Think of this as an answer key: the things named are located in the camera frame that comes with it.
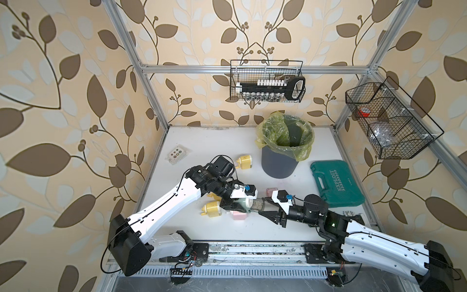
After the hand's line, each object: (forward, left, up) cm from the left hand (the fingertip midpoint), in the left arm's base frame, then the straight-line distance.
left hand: (243, 196), depth 71 cm
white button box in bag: (+33, +38, -16) cm, 52 cm away
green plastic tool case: (+13, -47, -13) cm, 51 cm away
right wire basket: (+23, -62, +16) cm, 68 cm away
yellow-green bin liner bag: (+30, -22, +5) cm, 37 cm away
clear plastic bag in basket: (+19, -54, +17) cm, 59 cm away
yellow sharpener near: (-1, +13, -11) cm, 17 cm away
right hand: (-3, -7, 0) cm, 8 cm away
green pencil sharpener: (-4, -1, +5) cm, 7 cm away
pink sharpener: (-4, +3, -11) cm, 12 cm away
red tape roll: (+34, -54, +16) cm, 66 cm away
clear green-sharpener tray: (-3, -6, -1) cm, 6 cm away
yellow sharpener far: (+25, -1, -12) cm, 28 cm away
